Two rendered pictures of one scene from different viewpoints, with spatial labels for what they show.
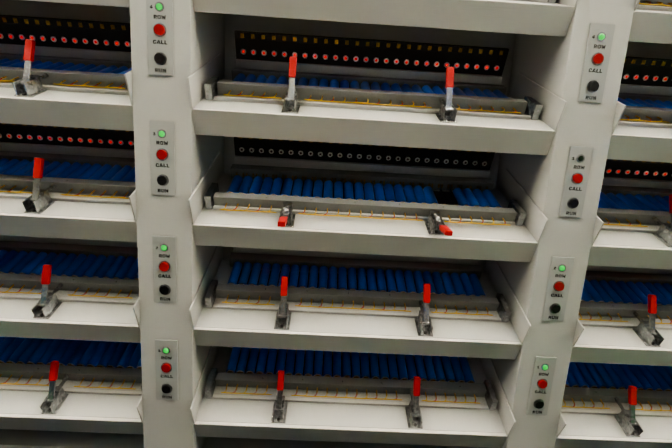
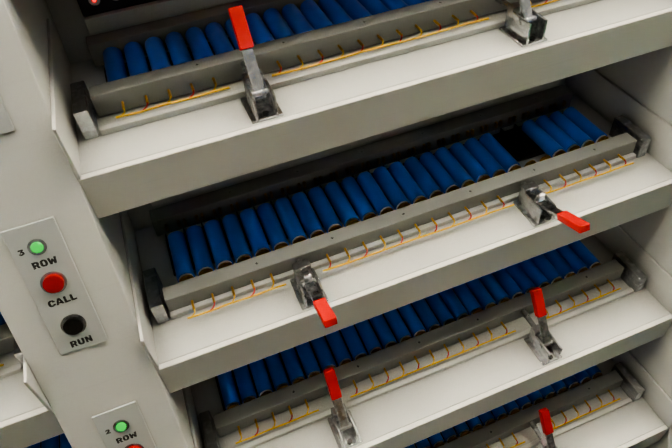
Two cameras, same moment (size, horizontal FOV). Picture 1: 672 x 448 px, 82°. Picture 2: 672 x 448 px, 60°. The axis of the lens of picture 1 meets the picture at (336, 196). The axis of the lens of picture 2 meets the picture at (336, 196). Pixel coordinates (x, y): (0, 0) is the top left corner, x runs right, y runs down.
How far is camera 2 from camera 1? 0.27 m
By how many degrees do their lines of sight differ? 18
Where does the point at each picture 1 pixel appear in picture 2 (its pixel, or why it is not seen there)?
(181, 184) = (111, 316)
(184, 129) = (79, 222)
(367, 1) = not seen: outside the picture
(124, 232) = (33, 432)
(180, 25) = not seen: outside the picture
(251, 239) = (264, 346)
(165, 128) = (40, 234)
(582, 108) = not seen: outside the picture
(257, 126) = (216, 163)
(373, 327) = (477, 380)
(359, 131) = (397, 108)
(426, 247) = (533, 245)
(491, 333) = (630, 317)
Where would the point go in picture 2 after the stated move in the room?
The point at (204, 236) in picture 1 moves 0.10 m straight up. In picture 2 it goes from (183, 376) to (149, 290)
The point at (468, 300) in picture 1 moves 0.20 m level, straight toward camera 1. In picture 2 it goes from (584, 281) to (647, 391)
